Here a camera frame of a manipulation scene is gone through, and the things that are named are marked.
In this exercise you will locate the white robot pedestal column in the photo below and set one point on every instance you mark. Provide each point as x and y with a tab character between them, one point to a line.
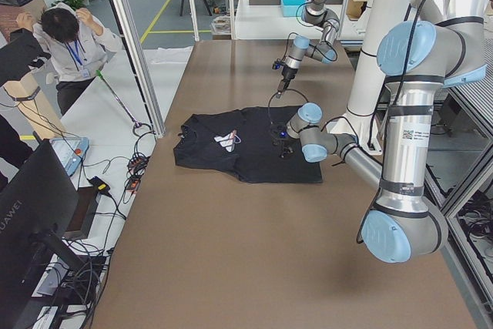
368	80

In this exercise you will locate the blue teach pendant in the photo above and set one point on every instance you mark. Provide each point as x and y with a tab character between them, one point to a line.
70	152

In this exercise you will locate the black Huawei monitor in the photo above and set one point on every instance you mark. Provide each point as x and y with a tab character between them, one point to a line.
36	208

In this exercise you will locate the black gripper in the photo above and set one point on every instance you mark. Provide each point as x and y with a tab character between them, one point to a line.
282	142
287	73

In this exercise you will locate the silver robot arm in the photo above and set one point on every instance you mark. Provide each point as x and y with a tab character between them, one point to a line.
417	47
331	9

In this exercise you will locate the seated person in hoodie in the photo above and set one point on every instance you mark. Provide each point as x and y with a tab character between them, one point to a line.
78	44

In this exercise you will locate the blue plastic bin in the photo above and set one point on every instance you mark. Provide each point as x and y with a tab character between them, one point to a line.
292	8

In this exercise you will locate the cardboard box stand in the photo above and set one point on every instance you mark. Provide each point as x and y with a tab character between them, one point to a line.
21	56

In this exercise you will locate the black printed t-shirt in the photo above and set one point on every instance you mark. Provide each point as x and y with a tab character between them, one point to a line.
238	143

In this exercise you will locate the aluminium frame post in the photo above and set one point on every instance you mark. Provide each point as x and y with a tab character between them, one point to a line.
127	27

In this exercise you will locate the metal grabber tool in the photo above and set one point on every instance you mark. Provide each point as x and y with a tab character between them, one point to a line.
136	123

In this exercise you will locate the red grey power strip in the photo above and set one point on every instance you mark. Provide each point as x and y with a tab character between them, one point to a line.
136	167

